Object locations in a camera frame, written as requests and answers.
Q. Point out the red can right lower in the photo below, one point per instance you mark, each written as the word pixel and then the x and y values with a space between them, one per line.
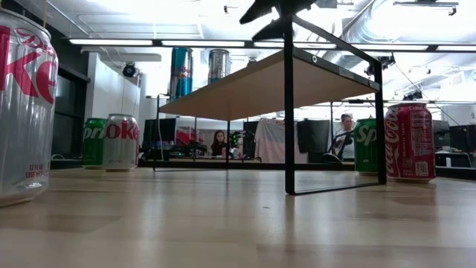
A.
pixel 121 152

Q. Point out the silver Diet Coke can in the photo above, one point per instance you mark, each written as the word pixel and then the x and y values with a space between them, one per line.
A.
pixel 26 130

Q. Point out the person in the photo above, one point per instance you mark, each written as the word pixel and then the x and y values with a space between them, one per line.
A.
pixel 346 123
pixel 219 143

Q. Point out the black ceiling spotlight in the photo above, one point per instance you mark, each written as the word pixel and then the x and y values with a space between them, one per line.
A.
pixel 386 60

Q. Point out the red Coca-Cola can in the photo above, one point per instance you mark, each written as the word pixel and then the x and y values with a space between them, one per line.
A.
pixel 409 149

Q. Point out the black ceiling camera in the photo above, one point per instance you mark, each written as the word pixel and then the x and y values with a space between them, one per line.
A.
pixel 129 70

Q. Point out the white cloth cover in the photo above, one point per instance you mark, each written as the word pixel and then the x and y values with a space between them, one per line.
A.
pixel 273 141

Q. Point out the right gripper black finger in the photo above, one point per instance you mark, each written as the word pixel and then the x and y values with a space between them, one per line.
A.
pixel 267 6
pixel 271 31

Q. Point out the black computer monitor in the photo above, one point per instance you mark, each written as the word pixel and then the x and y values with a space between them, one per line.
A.
pixel 463 137
pixel 163 130

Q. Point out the wooden shelf with black frame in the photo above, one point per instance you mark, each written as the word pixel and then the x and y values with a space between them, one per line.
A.
pixel 260 89

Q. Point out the green Sprite can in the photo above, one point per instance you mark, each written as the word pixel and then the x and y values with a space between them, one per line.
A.
pixel 93 145
pixel 364 156

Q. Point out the red storage box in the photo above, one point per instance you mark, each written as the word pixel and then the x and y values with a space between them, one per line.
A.
pixel 186 136

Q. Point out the black cloth cover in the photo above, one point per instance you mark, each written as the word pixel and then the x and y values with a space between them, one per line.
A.
pixel 314 136

